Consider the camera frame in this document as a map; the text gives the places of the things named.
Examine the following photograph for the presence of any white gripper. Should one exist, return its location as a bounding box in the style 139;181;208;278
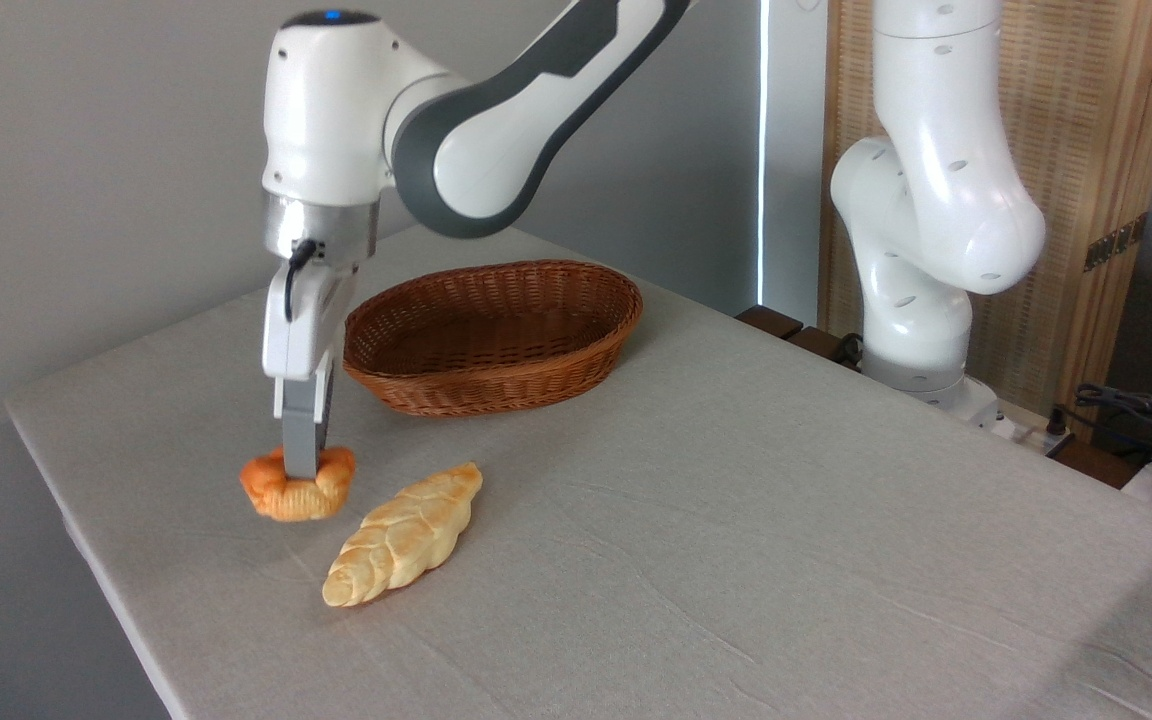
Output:
262;262;362;481

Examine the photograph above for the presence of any orange bread roll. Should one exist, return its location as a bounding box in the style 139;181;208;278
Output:
240;446;357;523

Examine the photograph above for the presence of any pale braided bread loaf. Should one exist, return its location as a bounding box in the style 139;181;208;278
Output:
322;461;485;608

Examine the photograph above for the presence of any brown wicker basket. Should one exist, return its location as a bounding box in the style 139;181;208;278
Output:
342;259;644;417

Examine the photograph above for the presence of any grey tablecloth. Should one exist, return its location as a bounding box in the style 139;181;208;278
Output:
4;222;1152;720

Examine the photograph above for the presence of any dark brown wooden board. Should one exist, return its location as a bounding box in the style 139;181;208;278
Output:
736;305;862;367

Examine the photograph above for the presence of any white power strip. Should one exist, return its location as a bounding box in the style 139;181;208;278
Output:
976;400;1077;456

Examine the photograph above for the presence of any dark metal screen hinge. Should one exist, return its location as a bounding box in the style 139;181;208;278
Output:
1083;212;1149;273

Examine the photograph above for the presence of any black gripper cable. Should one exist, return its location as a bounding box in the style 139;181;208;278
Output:
283;238;320;323

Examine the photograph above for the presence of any black cable bundle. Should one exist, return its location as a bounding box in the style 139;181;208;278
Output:
1074;383;1152;471

